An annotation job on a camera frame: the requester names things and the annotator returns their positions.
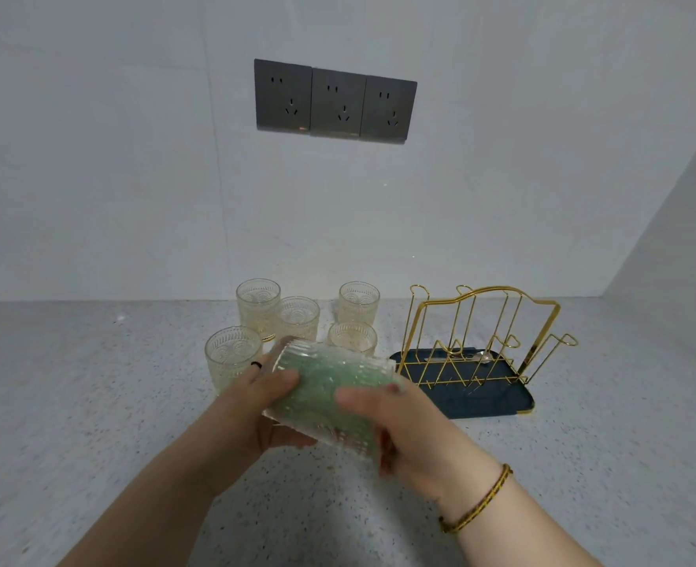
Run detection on person's left forearm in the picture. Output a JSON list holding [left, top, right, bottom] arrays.
[[58, 445, 249, 567]]

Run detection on cluster of embossed glasses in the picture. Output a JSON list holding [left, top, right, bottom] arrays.
[[204, 278, 382, 396]]

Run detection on person's left hand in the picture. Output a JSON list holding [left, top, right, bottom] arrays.
[[201, 342, 320, 488]]

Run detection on person's right forearm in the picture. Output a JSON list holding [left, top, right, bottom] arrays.
[[442, 472, 606, 567]]

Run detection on grey wall socket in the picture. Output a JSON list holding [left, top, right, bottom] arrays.
[[309, 67, 368, 139], [361, 75, 418, 145], [254, 58, 313, 134]]

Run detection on person's right hand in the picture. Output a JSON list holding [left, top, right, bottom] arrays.
[[335, 380, 504, 504]]

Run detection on gold bracelet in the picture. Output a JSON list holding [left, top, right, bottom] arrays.
[[438, 463, 513, 536]]

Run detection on single embossed clear glass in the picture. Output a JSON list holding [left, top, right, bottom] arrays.
[[262, 335, 408, 474]]

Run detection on green cloth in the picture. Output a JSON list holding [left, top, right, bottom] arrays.
[[271, 347, 398, 469]]

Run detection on gold wire cup rack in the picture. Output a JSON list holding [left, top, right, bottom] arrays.
[[389, 283, 579, 420]]

